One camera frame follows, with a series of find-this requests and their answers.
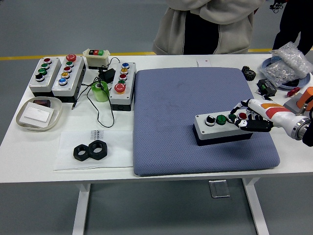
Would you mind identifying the green tape roll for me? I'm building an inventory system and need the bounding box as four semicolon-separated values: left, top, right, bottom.
90;81;110;103

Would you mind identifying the blue-grey quilted mat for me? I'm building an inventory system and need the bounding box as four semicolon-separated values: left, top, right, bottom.
132;67;281;177

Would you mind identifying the thin black cable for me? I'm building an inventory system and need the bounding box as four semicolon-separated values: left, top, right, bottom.
71;56;120;128

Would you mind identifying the grey four-control button box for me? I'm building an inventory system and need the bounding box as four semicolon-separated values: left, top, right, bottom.
193;111;254;147

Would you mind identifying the red clip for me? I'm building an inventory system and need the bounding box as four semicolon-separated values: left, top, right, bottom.
287;87;301;98

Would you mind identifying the grey box with narrow base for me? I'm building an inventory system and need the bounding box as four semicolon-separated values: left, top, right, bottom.
109;61;137;112

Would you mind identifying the grey block base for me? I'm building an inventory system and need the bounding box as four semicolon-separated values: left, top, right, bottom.
283;97;313;116

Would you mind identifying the white oval tray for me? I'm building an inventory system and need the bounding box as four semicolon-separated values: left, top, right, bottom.
16;97;63;132

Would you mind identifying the clear bracket under table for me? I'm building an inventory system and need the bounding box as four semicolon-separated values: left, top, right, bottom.
208;179;231;198

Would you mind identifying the bystander person in black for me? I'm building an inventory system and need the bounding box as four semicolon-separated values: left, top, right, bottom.
271;0;313;56

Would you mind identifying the grey box with black knob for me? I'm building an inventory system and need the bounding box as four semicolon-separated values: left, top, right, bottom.
28;57;62;97

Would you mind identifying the dark brown small part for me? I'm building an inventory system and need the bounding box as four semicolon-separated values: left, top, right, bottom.
33;99;51;108

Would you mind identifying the cream three-button switch box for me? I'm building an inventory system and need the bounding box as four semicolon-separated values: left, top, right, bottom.
82;48;111;70

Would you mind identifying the black power adapter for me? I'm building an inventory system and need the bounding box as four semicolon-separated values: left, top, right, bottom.
97;68;116;83

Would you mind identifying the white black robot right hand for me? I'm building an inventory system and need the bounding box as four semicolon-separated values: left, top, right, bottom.
227;98;298;133

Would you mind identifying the clear bag of washers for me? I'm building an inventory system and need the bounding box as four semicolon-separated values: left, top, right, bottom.
259;58;310;88

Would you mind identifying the small black hex nut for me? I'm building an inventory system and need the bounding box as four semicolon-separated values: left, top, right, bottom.
73;144;91;162

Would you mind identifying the white table leg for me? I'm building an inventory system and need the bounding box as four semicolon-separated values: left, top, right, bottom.
242;177;269;235
72;183;91;235

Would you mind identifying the black gear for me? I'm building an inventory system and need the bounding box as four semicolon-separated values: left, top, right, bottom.
241;65;257;81

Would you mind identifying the large black hex nut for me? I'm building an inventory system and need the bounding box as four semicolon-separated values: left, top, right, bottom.
88;140;109;160

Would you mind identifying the clear printed plastic sheet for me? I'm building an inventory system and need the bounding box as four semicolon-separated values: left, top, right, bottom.
53;129;134;171

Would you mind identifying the black module with green terminal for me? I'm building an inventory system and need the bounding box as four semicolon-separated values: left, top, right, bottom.
256;78;277;96

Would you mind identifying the white wall switch plate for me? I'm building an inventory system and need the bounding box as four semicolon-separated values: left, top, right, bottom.
19;102;55;128

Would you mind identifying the bubble wrap bag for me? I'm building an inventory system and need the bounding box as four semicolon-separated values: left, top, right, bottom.
270;41;313;75

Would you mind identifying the blue plate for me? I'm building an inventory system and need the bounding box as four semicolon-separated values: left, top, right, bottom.
261;57;311;90

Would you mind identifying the grey box with wide base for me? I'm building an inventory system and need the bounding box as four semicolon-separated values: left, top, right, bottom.
51;53;86;103

